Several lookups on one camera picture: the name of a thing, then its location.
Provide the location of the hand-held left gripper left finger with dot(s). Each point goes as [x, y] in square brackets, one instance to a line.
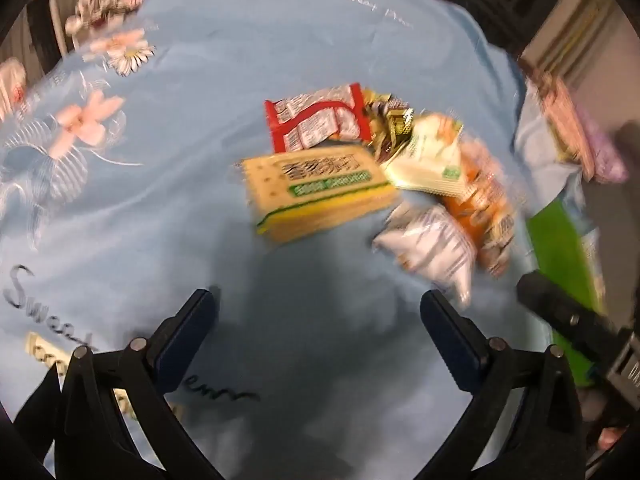
[192, 317]

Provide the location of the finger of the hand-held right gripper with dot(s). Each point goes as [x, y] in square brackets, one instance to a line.
[555, 305]

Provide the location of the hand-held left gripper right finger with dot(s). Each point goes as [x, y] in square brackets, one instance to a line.
[450, 332]

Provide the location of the green box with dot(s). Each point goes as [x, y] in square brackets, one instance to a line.
[555, 245]

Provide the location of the yellow and brown sesame packet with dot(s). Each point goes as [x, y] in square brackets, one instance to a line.
[392, 125]

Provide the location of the person's right hand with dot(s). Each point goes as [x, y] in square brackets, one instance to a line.
[611, 439]

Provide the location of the white and grey snack packet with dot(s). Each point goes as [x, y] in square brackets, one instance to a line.
[435, 245]

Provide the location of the orange snack packet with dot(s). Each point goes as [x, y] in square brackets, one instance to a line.
[481, 205]

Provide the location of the white and green snack packet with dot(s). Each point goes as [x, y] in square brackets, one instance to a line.
[425, 165]

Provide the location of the yellow cracker packet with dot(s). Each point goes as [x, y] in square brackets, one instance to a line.
[310, 195]

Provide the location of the red and white snack packet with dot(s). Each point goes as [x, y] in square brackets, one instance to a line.
[310, 120]

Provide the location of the blue floral bedsheet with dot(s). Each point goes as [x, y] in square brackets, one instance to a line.
[240, 75]

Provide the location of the white plastic bag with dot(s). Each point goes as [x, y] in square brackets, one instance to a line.
[10, 90]

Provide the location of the floral cloth bundle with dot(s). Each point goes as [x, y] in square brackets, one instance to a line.
[107, 7]

